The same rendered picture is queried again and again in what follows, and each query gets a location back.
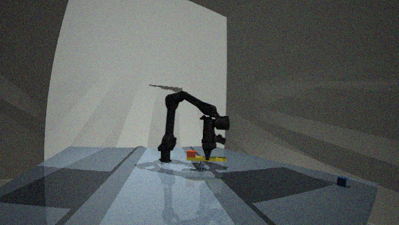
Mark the yellow bar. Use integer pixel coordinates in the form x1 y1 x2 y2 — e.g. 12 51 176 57
186 150 226 162

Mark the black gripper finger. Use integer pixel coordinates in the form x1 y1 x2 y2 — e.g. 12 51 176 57
203 148 214 160

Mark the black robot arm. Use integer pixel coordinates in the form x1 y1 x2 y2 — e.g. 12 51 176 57
157 90 230 162

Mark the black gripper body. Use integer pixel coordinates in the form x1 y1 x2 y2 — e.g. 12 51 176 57
202 129 217 148

